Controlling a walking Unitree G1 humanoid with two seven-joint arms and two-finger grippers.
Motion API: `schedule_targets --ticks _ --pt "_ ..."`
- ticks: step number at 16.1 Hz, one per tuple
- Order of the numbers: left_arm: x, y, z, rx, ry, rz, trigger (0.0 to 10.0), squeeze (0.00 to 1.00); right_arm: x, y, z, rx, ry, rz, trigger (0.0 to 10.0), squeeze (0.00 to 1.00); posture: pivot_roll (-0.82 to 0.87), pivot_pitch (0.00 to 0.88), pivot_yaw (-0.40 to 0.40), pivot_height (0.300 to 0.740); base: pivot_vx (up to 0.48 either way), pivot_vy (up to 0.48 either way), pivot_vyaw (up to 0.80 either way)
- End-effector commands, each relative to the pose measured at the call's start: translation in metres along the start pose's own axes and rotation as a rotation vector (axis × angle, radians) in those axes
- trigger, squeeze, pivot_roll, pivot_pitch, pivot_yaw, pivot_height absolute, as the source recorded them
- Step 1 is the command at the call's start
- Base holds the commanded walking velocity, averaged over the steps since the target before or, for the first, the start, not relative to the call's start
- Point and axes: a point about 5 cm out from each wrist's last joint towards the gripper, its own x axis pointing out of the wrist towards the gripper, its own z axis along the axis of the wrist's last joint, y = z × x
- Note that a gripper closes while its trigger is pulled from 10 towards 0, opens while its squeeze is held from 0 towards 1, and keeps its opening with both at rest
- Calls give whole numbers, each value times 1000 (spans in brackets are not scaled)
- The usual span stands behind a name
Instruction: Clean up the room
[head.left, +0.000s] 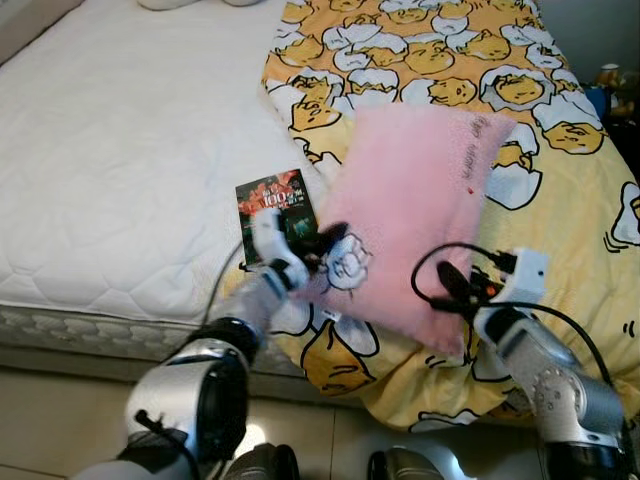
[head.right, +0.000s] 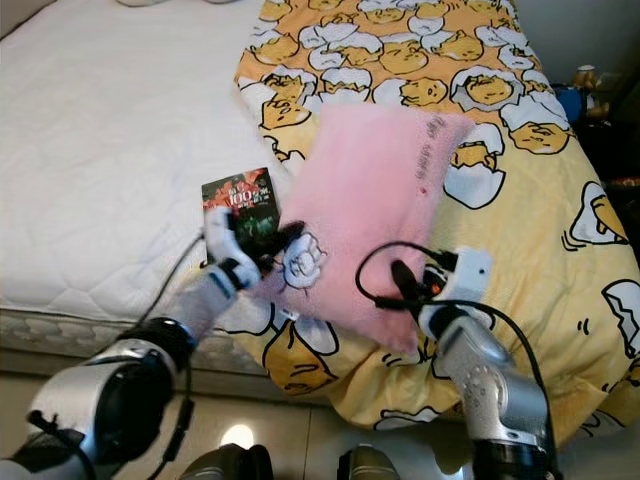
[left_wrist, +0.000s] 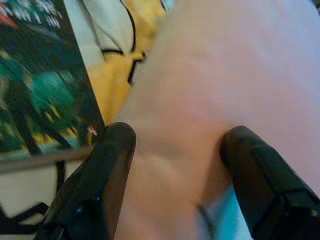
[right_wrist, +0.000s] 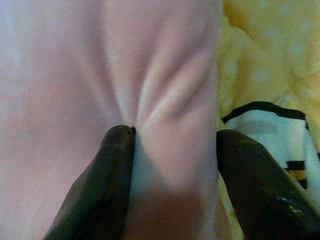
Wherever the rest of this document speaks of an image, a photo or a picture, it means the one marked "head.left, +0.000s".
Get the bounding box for grey robot right leg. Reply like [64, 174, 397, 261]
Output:
[368, 447, 446, 480]

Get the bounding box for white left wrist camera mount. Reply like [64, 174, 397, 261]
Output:
[250, 207, 311, 293]

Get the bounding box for grey robot left leg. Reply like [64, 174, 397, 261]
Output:
[225, 443, 301, 480]

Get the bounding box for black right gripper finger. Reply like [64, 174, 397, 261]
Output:
[438, 261, 471, 303]

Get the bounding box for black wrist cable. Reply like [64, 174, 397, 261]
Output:
[202, 238, 249, 329]
[410, 242, 629, 451]

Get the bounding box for yellow egg cartoon blanket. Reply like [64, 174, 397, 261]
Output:
[262, 0, 640, 433]

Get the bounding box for black red paperback book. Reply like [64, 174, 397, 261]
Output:
[235, 168, 321, 269]

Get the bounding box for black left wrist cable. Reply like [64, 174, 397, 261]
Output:
[202, 238, 249, 329]

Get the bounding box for small blue container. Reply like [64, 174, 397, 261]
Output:
[585, 88, 613, 119]

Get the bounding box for grey robot leg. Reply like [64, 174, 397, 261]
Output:
[368, 447, 446, 480]
[225, 443, 301, 480]

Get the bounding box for white quilted mattress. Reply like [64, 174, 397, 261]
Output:
[0, 0, 346, 379]

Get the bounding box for pink fluffy pillow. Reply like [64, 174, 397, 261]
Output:
[305, 105, 519, 361]

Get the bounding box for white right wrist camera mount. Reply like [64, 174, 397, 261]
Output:
[497, 248, 549, 306]

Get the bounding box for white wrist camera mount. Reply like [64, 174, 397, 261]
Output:
[497, 248, 549, 306]
[250, 207, 311, 293]

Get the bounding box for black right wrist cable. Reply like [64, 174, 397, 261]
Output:
[410, 242, 629, 451]

